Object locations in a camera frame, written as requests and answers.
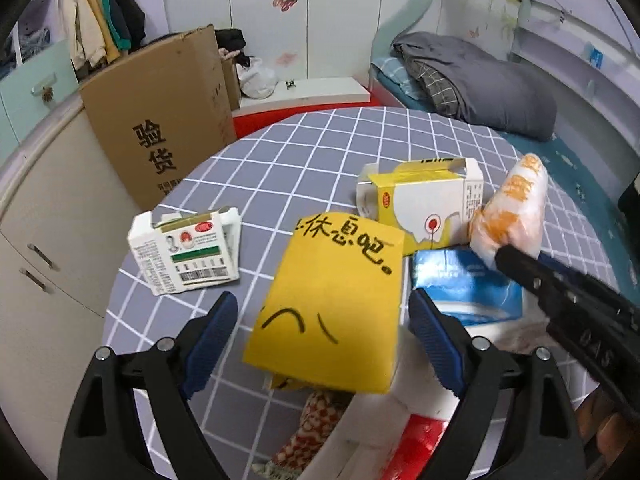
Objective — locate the tall cardboard box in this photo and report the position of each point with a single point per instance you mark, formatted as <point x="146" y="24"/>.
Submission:
<point x="150" y="110"/>

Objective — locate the white low cabinet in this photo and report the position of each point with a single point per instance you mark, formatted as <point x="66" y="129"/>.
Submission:
<point x="50" y="210"/>

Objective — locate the red packet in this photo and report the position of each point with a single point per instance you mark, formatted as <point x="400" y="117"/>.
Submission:
<point x="420" y="445"/>

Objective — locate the pinecone drawer pendant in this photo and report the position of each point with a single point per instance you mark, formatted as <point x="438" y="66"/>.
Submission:
<point x="48" y="94"/>

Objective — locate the blue plaid pillow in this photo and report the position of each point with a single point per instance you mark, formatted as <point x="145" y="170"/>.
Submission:
<point x="390" y="67"/>

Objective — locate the pale pink butterfly sticker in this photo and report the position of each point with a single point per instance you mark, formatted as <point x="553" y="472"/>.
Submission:
<point x="285" y="58"/>

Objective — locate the orange white plastic bag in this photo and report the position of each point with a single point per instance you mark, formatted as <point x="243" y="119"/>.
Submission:
<point x="515" y="200"/>

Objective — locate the green hanging garment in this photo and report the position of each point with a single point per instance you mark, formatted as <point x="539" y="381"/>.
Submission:
<point x="116" y="30"/>

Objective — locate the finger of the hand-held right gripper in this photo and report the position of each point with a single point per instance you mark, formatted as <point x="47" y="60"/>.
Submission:
<point x="562" y="270"/>
<point x="525" y="267"/>

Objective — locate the white low platform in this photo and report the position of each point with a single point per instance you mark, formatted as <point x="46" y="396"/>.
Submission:
<point x="325" y="91"/>

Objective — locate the small teal drawer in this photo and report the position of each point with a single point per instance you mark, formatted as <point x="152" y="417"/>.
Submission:
<point x="25" y="75"/>

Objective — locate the grey quilt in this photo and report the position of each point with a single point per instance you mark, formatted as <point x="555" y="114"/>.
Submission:
<point x="490" y="90"/>

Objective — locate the yellow box with writing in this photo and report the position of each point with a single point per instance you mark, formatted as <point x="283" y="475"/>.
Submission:
<point x="325" y="310"/>

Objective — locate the yellow white box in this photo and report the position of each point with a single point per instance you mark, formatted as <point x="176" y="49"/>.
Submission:
<point x="425" y="200"/>

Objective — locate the red white checked pouch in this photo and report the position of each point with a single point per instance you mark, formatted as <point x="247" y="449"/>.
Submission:
<point x="312" y="425"/>

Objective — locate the teal bunk bed frame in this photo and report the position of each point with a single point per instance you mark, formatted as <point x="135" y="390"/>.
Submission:
<point x="410" y="10"/>

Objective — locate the cream hanging jacket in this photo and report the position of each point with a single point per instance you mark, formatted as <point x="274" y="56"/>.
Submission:
<point x="80" y="20"/>

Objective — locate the white green label box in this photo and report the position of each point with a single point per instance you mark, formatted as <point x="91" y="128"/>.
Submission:
<point x="150" y="255"/>

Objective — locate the red mat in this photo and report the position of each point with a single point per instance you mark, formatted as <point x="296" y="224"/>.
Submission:
<point x="255" y="119"/>

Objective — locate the blue white packet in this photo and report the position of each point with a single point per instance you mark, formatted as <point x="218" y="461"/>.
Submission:
<point x="465" y="280"/>

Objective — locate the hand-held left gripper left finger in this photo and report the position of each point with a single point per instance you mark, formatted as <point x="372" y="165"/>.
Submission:
<point x="210" y="345"/>

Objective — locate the blue box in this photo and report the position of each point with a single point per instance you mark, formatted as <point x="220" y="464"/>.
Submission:
<point x="595" y="55"/>

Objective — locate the white printed carton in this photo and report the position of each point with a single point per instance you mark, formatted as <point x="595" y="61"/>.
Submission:
<point x="380" y="410"/>

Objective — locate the grey checked tablecloth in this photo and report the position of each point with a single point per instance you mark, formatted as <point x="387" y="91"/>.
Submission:
<point x="300" y="160"/>

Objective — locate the pink butterfly wall sticker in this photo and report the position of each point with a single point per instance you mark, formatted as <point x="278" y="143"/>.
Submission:
<point x="284" y="1"/>

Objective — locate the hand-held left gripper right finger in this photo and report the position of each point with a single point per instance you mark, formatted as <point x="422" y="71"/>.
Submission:
<point x="435" y="345"/>

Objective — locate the dark hanging jacket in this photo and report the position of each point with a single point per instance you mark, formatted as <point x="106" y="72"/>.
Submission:
<point x="131" y="15"/>

